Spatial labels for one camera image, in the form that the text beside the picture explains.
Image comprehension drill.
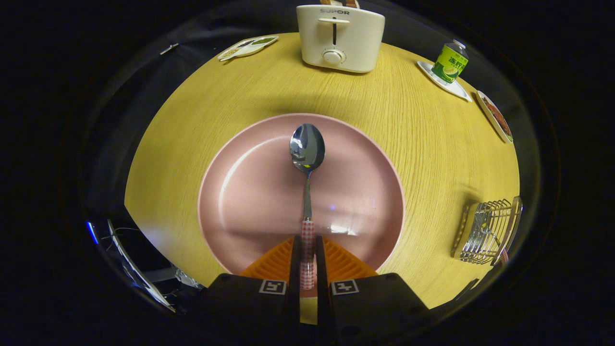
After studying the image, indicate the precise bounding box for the white divided condiment dish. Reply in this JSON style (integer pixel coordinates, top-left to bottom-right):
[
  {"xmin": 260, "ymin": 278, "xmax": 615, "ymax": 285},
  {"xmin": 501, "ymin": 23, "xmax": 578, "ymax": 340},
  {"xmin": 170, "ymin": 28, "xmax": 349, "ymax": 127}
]
[{"xmin": 218, "ymin": 35, "xmax": 279, "ymax": 62}]

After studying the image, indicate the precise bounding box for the brown meat piece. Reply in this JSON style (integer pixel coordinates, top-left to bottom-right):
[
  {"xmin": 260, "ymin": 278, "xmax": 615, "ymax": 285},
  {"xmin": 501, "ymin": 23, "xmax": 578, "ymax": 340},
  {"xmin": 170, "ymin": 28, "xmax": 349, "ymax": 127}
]
[{"xmin": 483, "ymin": 96, "xmax": 511, "ymax": 137}]

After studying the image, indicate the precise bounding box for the pink plate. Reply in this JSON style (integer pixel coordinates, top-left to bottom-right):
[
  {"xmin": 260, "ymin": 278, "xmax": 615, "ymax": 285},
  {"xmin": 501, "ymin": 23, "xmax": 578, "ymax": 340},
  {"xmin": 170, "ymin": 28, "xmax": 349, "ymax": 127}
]
[{"xmin": 197, "ymin": 113, "xmax": 406, "ymax": 298}]

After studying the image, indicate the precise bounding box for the spoon with checkered handle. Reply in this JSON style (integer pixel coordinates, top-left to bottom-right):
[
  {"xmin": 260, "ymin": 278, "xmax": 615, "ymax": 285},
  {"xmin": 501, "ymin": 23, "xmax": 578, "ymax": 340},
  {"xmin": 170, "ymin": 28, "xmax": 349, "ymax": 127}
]
[{"xmin": 289, "ymin": 124, "xmax": 326, "ymax": 290}]

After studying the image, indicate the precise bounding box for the white sneaker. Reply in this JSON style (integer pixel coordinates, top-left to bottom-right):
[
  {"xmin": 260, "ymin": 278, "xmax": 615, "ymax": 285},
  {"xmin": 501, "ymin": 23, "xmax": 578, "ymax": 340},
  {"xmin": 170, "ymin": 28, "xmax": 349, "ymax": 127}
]
[{"xmin": 175, "ymin": 269, "xmax": 205, "ymax": 289}]

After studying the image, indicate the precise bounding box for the perforated metal basket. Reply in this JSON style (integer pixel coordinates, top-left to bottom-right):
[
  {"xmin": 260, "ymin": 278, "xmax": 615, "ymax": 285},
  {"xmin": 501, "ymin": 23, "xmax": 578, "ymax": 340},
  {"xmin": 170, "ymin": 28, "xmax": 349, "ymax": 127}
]
[{"xmin": 451, "ymin": 196, "xmax": 523, "ymax": 266}]

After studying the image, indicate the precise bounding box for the white square coaster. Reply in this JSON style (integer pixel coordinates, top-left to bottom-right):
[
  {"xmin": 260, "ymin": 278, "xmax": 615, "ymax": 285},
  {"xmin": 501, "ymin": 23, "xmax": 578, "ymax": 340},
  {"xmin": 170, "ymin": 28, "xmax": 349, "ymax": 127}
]
[{"xmin": 417, "ymin": 61, "xmax": 473, "ymax": 102}]

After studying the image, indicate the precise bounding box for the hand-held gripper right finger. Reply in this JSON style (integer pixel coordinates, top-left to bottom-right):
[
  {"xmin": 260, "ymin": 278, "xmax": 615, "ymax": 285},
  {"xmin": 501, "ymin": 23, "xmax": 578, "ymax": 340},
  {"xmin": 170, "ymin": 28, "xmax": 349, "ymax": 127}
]
[{"xmin": 315, "ymin": 235, "xmax": 433, "ymax": 337}]

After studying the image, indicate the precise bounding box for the white toaster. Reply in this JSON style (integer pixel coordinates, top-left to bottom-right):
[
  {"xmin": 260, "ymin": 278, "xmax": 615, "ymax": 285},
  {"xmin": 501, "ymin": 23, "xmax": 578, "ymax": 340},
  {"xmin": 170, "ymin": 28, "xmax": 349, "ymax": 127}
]
[{"xmin": 296, "ymin": 4, "xmax": 386, "ymax": 74}]

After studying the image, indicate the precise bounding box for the silver laptop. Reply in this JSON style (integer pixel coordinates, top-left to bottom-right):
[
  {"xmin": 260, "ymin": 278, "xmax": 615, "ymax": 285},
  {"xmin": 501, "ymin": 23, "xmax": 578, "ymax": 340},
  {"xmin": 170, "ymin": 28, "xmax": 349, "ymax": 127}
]
[{"xmin": 107, "ymin": 220, "xmax": 176, "ymax": 313}]

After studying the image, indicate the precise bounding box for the green label drink bottle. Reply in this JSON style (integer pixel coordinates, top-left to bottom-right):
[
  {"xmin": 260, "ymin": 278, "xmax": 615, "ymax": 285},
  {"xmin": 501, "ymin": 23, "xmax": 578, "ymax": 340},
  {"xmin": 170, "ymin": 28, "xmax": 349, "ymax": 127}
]
[{"xmin": 431, "ymin": 40, "xmax": 469, "ymax": 85}]

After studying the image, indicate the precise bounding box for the white food plate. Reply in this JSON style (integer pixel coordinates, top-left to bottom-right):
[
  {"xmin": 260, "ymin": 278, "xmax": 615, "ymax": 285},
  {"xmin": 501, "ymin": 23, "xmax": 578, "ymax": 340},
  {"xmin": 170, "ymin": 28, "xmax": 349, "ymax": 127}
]
[{"xmin": 476, "ymin": 90, "xmax": 514, "ymax": 144}]

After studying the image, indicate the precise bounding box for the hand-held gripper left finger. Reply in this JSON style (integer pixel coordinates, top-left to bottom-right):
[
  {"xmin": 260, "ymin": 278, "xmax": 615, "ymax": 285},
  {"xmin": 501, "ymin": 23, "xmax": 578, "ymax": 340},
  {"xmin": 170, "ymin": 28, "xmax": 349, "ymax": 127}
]
[{"xmin": 204, "ymin": 235, "xmax": 303, "ymax": 337}]

